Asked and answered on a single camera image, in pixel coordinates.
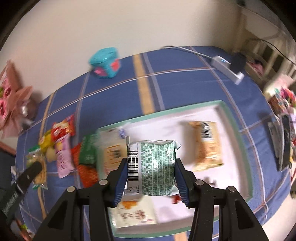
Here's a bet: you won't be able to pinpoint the pale yellow jelly cup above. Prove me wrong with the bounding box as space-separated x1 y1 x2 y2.
45 146 57 163

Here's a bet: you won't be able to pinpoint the blue plaid tablecloth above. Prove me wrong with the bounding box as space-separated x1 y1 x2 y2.
16 49 290 224

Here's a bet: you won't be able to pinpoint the clear wrapped bread bun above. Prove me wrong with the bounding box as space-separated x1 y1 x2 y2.
96 127 127 179

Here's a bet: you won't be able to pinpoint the white power cable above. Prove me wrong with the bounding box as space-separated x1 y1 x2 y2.
160 45 216 60

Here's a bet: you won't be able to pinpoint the black plug adapter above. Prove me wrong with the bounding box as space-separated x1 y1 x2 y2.
229 52 246 74

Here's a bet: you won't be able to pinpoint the light green printed snack packet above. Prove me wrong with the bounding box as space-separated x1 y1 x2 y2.
125 139 181 196

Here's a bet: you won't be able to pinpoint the green peas snack packet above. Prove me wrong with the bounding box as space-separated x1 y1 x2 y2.
26 145 48 190

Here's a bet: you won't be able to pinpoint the cluttered side items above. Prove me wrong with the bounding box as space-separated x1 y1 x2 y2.
264 74 295 182

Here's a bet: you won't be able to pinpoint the tan wrapped cake packet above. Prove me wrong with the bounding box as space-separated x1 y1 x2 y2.
189 121 223 172

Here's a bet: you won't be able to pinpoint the white power strip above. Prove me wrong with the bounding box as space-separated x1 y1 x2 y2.
211 56 244 85

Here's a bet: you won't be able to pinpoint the orange red patterned packet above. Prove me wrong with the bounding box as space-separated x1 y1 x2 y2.
71 143 98 188

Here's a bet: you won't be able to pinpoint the white packet with orange print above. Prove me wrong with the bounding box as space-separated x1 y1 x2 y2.
111 194 157 228

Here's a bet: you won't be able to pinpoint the pink flower bouquet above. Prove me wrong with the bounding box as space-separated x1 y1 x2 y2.
1 60 38 138

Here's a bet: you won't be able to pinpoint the red snack packet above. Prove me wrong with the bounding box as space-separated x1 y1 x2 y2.
51 114 76 142

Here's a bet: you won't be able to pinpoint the yellow snack packet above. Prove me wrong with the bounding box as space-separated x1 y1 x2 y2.
38 130 54 153

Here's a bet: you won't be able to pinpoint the dark green biscuit packet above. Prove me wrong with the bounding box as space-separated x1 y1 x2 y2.
79 133 97 168

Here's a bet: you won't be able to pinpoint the teal house-shaped tin box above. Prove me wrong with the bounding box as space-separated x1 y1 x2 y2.
88 47 121 78

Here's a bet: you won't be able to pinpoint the purple pink snack packet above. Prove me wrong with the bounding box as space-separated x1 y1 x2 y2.
55 133 75 179

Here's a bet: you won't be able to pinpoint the white tray with green rim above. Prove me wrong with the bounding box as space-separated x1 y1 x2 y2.
96 100 253 238

